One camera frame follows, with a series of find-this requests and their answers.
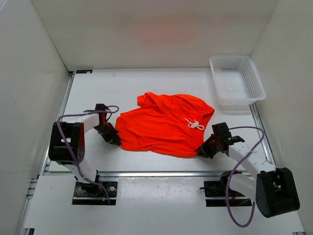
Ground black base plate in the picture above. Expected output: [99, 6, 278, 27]
[199, 181, 252, 207]
[72, 181, 118, 206]

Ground aluminium frame rail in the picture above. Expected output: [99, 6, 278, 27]
[250, 102, 306, 233]
[15, 70, 76, 235]

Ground orange shorts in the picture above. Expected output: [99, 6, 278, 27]
[115, 92, 215, 158]

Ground front aluminium rail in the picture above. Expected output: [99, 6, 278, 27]
[97, 171, 252, 178]

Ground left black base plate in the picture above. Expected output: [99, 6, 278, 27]
[72, 181, 118, 206]

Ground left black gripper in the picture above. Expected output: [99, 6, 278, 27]
[93, 122, 121, 146]

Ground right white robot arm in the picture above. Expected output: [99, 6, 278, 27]
[196, 122, 300, 218]

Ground white plastic basket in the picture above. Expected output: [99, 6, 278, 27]
[209, 55, 266, 107]

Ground black label sticker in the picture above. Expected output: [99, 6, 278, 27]
[76, 70, 93, 74]

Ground left aluminium frame rail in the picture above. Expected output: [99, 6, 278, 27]
[15, 70, 76, 235]

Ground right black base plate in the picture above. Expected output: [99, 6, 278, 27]
[199, 181, 252, 207]

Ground right aluminium frame rail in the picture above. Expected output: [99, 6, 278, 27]
[250, 102, 306, 233]

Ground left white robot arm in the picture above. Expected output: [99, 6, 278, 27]
[48, 103, 121, 196]

